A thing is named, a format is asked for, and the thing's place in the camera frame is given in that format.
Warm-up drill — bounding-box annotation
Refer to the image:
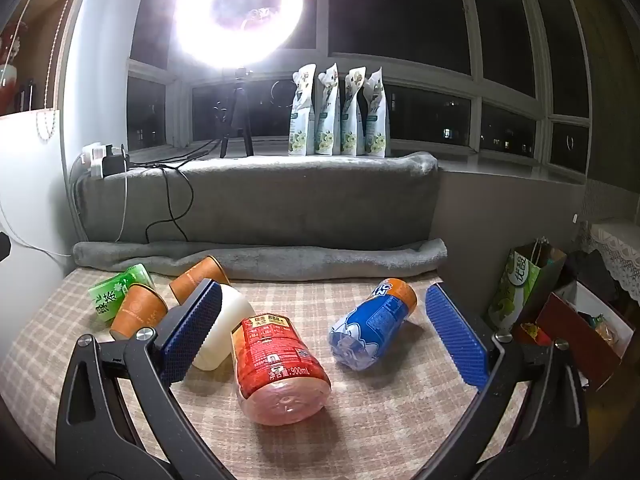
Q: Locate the white cup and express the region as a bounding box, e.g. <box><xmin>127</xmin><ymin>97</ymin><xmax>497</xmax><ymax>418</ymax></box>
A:
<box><xmin>191</xmin><ymin>285</ymin><xmax>258</xmax><ymax>372</ymax></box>

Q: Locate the white lace cloth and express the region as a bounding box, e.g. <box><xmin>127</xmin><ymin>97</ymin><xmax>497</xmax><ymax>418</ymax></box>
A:
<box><xmin>577</xmin><ymin>224</ymin><xmax>640</xmax><ymax>306</ymax></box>

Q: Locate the rolled grey blanket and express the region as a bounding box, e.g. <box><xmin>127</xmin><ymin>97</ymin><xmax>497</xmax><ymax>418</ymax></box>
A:
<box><xmin>72</xmin><ymin>238</ymin><xmax>448</xmax><ymax>282</ymax></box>

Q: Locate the green paper bag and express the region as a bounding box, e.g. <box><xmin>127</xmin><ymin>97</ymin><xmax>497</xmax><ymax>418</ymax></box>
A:
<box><xmin>481</xmin><ymin>241</ymin><xmax>567</xmax><ymax>334</ymax></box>

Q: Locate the beaded blind cord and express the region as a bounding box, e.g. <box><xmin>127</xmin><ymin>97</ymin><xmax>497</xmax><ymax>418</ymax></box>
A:
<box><xmin>7</xmin><ymin>0</ymin><xmax>58</xmax><ymax>145</ymax></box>

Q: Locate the ring light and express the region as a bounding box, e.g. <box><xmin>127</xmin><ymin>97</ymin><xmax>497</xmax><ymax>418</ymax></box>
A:
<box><xmin>173</xmin><ymin>0</ymin><xmax>306</xmax><ymax>72</ymax></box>

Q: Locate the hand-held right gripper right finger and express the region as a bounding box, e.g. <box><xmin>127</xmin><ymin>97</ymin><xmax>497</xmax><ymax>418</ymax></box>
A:
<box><xmin>425</xmin><ymin>282</ymin><xmax>591</xmax><ymax>480</ymax></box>

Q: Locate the blue label plastic bottle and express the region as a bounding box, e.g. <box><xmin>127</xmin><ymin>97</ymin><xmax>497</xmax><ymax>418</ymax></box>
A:
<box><xmin>328</xmin><ymin>278</ymin><xmax>418</xmax><ymax>372</ymax></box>

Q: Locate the red label plastic bottle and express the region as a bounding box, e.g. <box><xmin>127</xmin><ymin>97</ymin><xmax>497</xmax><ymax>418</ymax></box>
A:
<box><xmin>230</xmin><ymin>315</ymin><xmax>332</xmax><ymax>427</ymax></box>

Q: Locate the checkered bed sheet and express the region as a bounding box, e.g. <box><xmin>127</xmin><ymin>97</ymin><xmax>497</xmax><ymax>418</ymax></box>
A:
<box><xmin>0</xmin><ymin>266</ymin><xmax>531</xmax><ymax>480</ymax></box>

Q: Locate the black cable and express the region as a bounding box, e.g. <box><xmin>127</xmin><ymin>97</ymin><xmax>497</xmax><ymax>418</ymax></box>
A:
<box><xmin>125</xmin><ymin>140</ymin><xmax>226</xmax><ymax>244</ymax></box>

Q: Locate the white power strip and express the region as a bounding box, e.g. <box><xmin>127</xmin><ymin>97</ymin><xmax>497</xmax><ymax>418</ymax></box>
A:
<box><xmin>81</xmin><ymin>143</ymin><xmax>130</xmax><ymax>180</ymax></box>

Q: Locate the black tripod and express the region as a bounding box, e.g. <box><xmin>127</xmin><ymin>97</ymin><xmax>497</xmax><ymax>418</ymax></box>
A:
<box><xmin>212</xmin><ymin>67</ymin><xmax>255</xmax><ymax>159</ymax></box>

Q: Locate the red cardboard box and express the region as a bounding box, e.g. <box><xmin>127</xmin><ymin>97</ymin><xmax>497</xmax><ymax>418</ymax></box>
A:
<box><xmin>516</xmin><ymin>280</ymin><xmax>636</xmax><ymax>392</ymax></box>

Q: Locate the white green stand-up pouch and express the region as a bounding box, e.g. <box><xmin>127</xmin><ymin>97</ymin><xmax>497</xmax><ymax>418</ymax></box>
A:
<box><xmin>340</xmin><ymin>66</ymin><xmax>367</xmax><ymax>156</ymax></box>
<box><xmin>288</xmin><ymin>64</ymin><xmax>317</xmax><ymax>156</ymax></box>
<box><xmin>314</xmin><ymin>63</ymin><xmax>341</xmax><ymax>156</ymax></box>
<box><xmin>363</xmin><ymin>65</ymin><xmax>389</xmax><ymax>158</ymax></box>

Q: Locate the brown paper cup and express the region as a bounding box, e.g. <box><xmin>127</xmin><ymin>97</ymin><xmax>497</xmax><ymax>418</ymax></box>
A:
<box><xmin>169</xmin><ymin>255</ymin><xmax>231</xmax><ymax>305</ymax></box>
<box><xmin>109</xmin><ymin>283</ymin><xmax>169</xmax><ymax>340</ymax></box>

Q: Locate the white cable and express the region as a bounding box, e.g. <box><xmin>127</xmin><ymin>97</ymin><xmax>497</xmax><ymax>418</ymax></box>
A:
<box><xmin>0</xmin><ymin>150</ymin><xmax>132</xmax><ymax>259</ymax></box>

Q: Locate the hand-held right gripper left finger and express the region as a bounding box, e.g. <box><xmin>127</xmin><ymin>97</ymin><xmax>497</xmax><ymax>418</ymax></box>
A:
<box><xmin>55</xmin><ymin>279</ymin><xmax>237</xmax><ymax>480</ymax></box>

